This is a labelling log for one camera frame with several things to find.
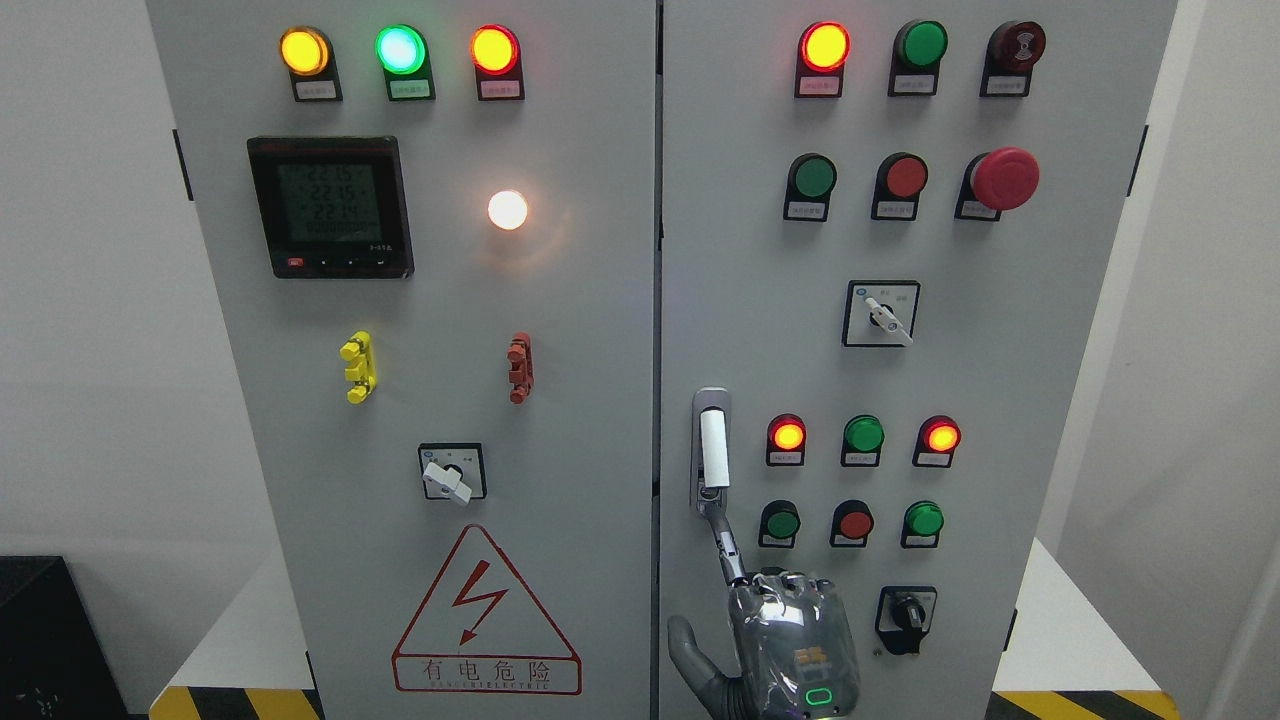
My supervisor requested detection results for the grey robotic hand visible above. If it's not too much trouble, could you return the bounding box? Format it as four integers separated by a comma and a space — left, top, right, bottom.
667, 501, 860, 719

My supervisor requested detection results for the silver door handle lever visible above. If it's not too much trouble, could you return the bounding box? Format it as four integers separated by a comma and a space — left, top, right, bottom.
690, 387, 731, 518

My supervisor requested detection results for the right grey cabinet door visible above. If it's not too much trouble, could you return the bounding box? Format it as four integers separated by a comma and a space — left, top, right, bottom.
658, 1, 1178, 719

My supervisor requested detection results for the grey cabinet door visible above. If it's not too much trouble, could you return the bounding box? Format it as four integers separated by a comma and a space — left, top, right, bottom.
147, 1, 659, 719
658, 1, 1178, 719

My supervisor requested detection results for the left grey cabinet door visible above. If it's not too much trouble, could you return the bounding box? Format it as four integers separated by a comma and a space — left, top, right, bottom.
147, 1, 659, 719

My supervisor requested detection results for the green push button lower left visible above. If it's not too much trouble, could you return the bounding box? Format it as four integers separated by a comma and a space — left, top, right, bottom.
756, 498, 803, 550

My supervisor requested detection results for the green push button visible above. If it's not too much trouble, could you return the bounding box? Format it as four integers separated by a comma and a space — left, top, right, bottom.
783, 152, 837, 222
756, 498, 803, 550
900, 500, 945, 550

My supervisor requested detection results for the red push button lower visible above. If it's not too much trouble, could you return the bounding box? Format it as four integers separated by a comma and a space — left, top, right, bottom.
829, 498, 876, 548

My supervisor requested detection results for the red push button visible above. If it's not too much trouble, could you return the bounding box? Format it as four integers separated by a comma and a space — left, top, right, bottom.
829, 498, 876, 548
870, 152, 929, 222

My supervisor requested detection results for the green push button lower right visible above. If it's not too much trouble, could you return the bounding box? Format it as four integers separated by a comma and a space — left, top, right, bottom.
900, 500, 945, 550

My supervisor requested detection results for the red lit light middle left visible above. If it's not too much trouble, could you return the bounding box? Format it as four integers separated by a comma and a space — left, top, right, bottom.
765, 413, 806, 468

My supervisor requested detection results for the green indicator light middle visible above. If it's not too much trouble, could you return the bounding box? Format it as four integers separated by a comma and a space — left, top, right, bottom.
841, 414, 884, 468

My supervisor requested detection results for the red lit light middle right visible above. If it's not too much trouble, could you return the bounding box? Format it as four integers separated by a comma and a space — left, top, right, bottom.
911, 415, 963, 468

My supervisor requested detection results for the red triangle warning sign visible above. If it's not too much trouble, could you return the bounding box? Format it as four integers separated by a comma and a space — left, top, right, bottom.
390, 524, 582, 696

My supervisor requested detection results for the red terminal connector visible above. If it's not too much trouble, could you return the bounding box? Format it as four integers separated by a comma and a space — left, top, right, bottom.
506, 332, 535, 405

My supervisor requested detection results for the green push button upper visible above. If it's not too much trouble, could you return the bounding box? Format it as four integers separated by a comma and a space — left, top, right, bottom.
783, 152, 837, 222

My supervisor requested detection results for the red push button upper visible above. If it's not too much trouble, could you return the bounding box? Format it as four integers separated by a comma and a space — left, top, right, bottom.
870, 152, 929, 222

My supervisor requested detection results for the red emergency stop button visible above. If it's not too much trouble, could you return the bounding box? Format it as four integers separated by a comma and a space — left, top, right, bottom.
954, 146, 1041, 222

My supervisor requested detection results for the white lit indicator light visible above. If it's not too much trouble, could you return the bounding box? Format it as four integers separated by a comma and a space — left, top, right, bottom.
486, 190, 530, 231

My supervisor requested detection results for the yellow terminal connector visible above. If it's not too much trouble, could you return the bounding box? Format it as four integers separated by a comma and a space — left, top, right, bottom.
339, 331, 378, 405

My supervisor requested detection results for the white platform with hazard stripes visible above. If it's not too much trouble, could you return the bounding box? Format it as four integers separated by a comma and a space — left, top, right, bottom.
148, 544, 1179, 719

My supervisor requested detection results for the red lit light top right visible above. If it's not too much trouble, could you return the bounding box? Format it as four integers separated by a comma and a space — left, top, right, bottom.
794, 20, 852, 99

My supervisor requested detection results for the green indicator light top right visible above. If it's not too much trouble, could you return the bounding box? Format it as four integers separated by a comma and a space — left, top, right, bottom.
887, 19, 948, 97

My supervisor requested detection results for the black digital power meter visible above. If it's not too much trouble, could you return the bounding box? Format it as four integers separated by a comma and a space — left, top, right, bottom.
246, 136, 415, 279

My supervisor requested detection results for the dark red buzzer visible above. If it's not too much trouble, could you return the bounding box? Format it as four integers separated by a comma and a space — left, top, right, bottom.
980, 20, 1047, 97

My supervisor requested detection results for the red lit indicator light left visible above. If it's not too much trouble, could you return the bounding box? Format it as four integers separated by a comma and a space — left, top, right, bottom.
470, 24, 525, 101

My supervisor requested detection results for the green lit indicator light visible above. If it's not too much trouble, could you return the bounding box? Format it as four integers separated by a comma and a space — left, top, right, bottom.
375, 24, 435, 102

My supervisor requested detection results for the black box bottom left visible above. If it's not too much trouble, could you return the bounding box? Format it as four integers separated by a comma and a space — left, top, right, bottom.
1, 556, 129, 719

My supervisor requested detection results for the yellow indicator light top left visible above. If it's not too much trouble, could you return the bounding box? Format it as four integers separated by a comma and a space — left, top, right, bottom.
279, 26, 343, 102

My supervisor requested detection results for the lower black rotary switch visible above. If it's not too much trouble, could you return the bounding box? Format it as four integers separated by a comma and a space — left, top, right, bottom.
876, 585, 938, 656

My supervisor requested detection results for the upper right rotary switch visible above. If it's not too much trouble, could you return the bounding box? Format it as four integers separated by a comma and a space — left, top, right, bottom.
842, 281, 922, 347

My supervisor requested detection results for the left door rotary switch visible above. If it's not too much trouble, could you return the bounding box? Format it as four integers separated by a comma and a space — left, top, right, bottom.
417, 442, 488, 506

